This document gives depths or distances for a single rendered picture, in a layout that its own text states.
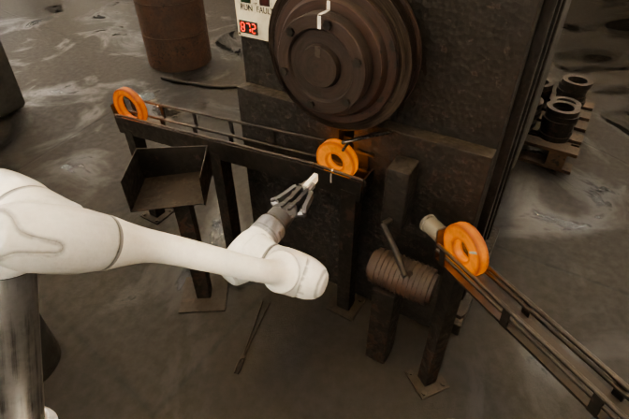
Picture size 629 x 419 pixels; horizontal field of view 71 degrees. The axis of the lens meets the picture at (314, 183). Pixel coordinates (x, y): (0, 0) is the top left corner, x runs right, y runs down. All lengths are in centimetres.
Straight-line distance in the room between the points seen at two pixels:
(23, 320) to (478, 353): 156
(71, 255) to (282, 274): 47
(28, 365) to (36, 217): 39
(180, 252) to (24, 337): 32
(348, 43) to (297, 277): 60
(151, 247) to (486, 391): 138
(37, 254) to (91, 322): 143
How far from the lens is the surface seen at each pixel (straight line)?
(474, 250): 124
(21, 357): 105
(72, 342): 214
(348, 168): 149
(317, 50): 122
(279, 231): 123
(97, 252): 80
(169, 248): 93
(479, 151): 140
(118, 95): 222
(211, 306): 204
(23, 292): 98
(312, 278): 108
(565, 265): 245
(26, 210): 76
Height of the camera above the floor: 159
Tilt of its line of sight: 37 degrees down
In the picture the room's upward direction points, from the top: 1 degrees counter-clockwise
